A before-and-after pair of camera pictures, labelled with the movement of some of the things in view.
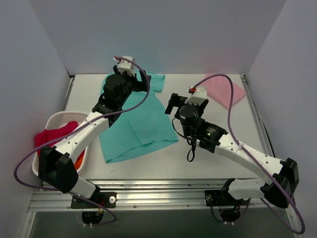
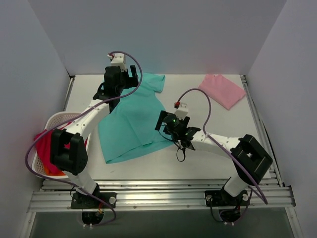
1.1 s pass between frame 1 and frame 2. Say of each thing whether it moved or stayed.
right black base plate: stayed
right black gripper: moved
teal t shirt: stayed
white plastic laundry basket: stayed
